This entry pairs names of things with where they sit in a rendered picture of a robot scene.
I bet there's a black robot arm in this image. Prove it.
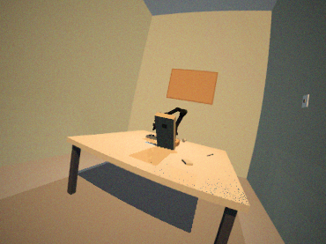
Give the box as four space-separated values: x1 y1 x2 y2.
164 107 188 138

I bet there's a grey service panel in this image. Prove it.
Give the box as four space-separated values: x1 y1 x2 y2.
154 112 176 150

